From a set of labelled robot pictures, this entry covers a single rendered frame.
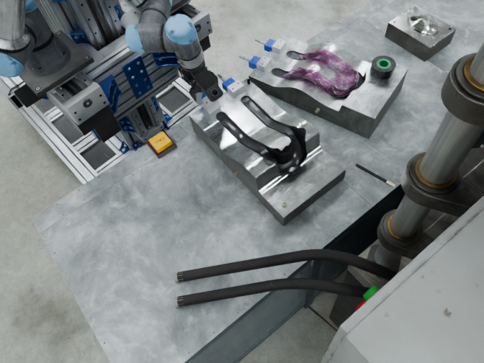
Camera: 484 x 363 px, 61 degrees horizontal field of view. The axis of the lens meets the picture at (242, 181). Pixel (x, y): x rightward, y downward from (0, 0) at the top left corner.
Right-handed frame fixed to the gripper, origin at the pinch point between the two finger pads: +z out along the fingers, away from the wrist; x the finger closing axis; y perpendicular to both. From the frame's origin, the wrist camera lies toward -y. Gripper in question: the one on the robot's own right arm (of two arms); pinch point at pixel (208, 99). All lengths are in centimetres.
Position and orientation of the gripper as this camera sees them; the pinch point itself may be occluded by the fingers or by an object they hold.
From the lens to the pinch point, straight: 142.5
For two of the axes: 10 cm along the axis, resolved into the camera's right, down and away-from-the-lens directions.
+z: 1.1, 3.3, 9.4
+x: -7.7, 6.3, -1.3
